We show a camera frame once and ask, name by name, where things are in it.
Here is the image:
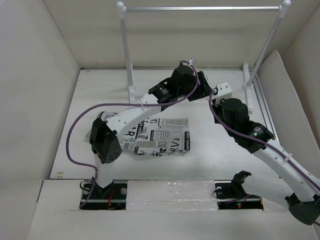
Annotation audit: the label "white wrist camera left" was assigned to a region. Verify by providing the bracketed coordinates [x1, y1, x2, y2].
[188, 57, 197, 66]

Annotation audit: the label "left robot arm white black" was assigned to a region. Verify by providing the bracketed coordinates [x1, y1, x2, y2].
[89, 61, 211, 165]

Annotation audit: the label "white clothes rack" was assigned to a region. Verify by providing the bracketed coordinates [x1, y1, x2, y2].
[116, 0, 292, 115]

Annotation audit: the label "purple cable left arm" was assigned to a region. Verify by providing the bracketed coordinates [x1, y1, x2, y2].
[65, 59, 201, 208]

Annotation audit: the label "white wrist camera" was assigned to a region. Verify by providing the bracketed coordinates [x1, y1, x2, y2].
[212, 81, 233, 107]
[188, 57, 197, 66]

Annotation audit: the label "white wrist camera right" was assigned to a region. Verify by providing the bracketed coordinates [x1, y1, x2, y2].
[212, 81, 233, 107]

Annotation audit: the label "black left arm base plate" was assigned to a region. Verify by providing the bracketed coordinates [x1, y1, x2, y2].
[79, 180, 128, 211]

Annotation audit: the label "newspaper print trousers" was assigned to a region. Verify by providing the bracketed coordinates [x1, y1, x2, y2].
[85, 111, 191, 157]

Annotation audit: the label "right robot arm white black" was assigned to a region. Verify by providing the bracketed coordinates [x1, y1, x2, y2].
[209, 98, 320, 226]

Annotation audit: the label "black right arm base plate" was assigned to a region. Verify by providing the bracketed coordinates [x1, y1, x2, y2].
[211, 171, 264, 210]

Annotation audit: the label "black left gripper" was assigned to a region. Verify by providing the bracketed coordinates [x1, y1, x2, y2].
[177, 72, 214, 102]

